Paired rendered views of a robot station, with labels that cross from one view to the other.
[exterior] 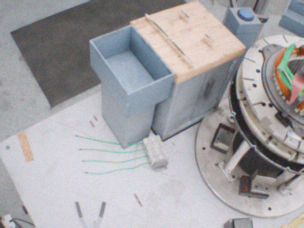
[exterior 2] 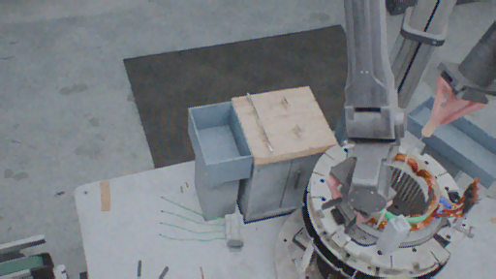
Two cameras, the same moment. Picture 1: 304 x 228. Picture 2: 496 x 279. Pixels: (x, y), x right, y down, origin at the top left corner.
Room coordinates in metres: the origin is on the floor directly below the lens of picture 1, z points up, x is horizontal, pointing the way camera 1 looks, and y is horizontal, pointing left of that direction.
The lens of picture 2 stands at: (-0.25, -0.23, 1.99)
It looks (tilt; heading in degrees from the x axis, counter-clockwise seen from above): 51 degrees down; 18
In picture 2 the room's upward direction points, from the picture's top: 9 degrees clockwise
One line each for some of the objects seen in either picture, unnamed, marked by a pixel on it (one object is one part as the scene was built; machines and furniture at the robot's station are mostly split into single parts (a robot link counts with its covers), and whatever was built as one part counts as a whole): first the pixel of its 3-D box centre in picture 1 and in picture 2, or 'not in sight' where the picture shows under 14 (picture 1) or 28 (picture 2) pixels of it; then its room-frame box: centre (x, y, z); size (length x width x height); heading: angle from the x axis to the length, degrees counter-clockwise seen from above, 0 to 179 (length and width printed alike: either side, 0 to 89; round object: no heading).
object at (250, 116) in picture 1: (254, 119); (316, 212); (0.38, -0.20, 1.05); 0.09 x 0.04 x 0.01; 46
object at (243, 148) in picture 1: (240, 153); (311, 249); (0.38, -0.22, 0.91); 0.02 x 0.02 x 0.21
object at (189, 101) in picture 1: (178, 75); (274, 160); (0.57, -0.05, 0.91); 0.19 x 0.19 x 0.26; 42
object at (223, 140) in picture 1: (224, 138); (308, 234); (0.46, -0.20, 0.83); 0.05 x 0.04 x 0.02; 164
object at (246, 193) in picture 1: (254, 187); not in sight; (0.34, -0.30, 0.81); 0.08 x 0.05 x 0.02; 88
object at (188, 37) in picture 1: (188, 36); (282, 123); (0.57, -0.05, 1.05); 0.20 x 0.19 x 0.02; 132
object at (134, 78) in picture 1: (127, 96); (216, 168); (0.47, 0.07, 0.92); 0.17 x 0.11 x 0.28; 42
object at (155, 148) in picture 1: (155, 151); (234, 230); (0.40, -0.03, 0.80); 0.10 x 0.05 x 0.04; 28
